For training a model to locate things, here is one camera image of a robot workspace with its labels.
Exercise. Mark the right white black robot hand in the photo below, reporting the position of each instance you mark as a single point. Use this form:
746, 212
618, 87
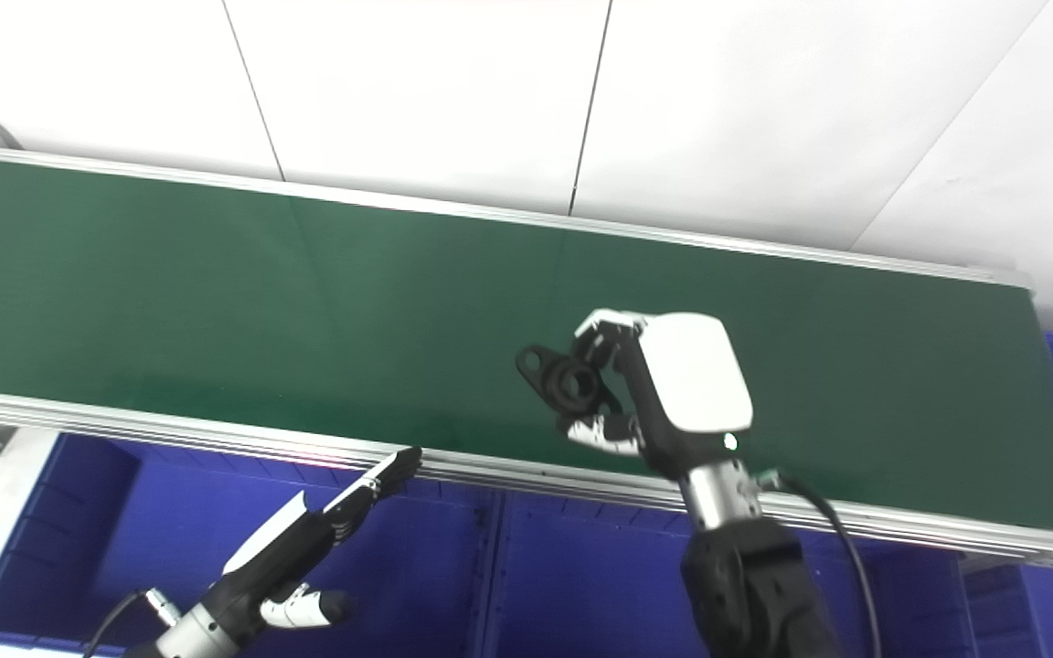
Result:
696, 375

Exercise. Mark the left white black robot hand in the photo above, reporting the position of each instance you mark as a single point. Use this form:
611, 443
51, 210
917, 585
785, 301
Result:
271, 562

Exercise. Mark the black flanged metal part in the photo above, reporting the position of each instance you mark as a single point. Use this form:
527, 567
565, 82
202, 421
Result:
552, 382

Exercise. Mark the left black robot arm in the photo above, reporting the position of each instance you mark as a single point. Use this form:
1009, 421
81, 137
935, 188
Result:
197, 635

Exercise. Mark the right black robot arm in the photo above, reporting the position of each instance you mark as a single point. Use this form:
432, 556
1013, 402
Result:
755, 585

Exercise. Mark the green conveyor belt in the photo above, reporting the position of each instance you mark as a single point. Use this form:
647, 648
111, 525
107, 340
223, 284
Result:
307, 311
216, 437

